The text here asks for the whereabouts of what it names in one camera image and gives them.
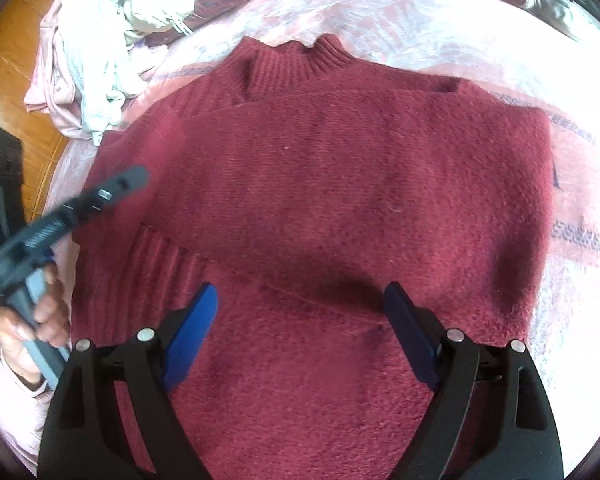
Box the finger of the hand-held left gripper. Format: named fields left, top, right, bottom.
left=62, top=165, right=151, bottom=231

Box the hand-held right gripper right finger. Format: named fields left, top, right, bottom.
left=383, top=281, right=564, bottom=480

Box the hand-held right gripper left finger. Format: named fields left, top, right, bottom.
left=38, top=282, right=219, bottom=480

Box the dark red knit sweater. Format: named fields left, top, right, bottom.
left=70, top=34, right=554, bottom=480

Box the person's left hand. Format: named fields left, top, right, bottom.
left=0, top=265, right=72, bottom=391

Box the pale pink garment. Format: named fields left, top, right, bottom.
left=24, top=0, right=88, bottom=140

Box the white garment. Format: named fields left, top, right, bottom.
left=57, top=0, right=199, bottom=146

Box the pink printed blanket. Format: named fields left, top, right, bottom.
left=25, top=0, right=600, bottom=480

